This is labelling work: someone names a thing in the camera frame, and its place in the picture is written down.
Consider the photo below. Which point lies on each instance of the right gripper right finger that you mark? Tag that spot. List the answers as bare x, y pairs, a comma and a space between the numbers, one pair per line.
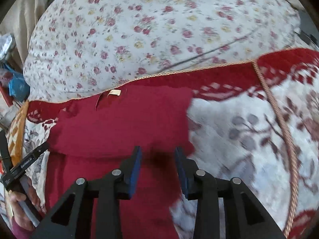
245, 217

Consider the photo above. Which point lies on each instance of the white floral quilt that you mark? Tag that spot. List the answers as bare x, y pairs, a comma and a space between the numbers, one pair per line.
83, 47

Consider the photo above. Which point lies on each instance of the red white plush blanket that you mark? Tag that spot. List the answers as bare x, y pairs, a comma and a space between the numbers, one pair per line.
256, 120

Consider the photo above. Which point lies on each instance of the blue plastic bag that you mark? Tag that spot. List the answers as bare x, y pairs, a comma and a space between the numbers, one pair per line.
18, 88

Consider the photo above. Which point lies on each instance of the dark red garment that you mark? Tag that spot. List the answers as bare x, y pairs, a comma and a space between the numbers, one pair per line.
94, 135

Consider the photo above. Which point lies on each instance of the beige curtain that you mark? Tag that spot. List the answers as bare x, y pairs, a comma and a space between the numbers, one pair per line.
21, 21

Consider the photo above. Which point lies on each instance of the person's left hand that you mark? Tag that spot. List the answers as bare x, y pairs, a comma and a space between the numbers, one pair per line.
22, 227

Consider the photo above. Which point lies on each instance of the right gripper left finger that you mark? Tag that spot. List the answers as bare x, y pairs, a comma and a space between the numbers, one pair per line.
93, 202

